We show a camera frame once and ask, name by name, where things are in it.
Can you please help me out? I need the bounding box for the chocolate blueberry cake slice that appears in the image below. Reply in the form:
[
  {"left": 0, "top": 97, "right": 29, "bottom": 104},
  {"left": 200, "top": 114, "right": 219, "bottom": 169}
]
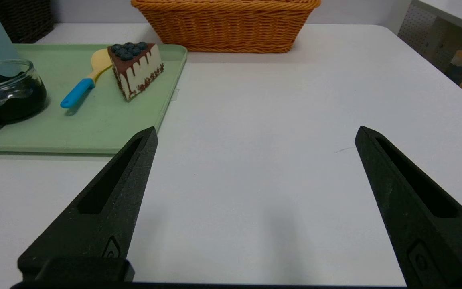
[{"left": 107, "top": 42, "right": 165, "bottom": 101}]

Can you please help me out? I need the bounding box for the white side table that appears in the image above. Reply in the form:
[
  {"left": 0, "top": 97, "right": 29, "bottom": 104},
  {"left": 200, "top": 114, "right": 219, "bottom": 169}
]
[{"left": 397, "top": 0, "right": 462, "bottom": 61}]

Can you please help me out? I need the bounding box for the dark brown wicker basket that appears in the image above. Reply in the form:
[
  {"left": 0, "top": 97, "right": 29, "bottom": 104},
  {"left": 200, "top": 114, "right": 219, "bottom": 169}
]
[{"left": 0, "top": 0, "right": 54, "bottom": 44}]

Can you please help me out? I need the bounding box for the light green plastic tray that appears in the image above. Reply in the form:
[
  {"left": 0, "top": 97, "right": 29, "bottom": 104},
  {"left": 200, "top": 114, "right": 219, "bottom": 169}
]
[{"left": 0, "top": 43, "right": 188, "bottom": 155}]

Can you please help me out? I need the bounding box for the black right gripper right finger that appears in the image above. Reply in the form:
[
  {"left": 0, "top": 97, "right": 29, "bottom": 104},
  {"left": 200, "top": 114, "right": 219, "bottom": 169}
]
[{"left": 355, "top": 126, "right": 462, "bottom": 287}]

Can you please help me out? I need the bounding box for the orange wicker basket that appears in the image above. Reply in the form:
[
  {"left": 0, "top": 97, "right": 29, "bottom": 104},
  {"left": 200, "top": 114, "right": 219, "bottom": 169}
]
[{"left": 131, "top": 0, "right": 322, "bottom": 53}]

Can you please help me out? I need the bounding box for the glass cup with black handle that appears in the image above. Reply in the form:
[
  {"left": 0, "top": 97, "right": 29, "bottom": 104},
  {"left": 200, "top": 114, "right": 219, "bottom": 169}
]
[{"left": 0, "top": 59, "right": 47, "bottom": 131}]

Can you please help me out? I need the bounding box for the yellow spoon with blue handle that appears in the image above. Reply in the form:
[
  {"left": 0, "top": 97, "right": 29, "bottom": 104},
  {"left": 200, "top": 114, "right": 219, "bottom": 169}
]
[{"left": 60, "top": 49, "right": 113, "bottom": 109}]

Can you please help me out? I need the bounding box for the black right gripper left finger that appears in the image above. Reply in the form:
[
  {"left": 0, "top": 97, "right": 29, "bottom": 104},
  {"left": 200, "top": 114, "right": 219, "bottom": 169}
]
[{"left": 18, "top": 126, "right": 158, "bottom": 282}]

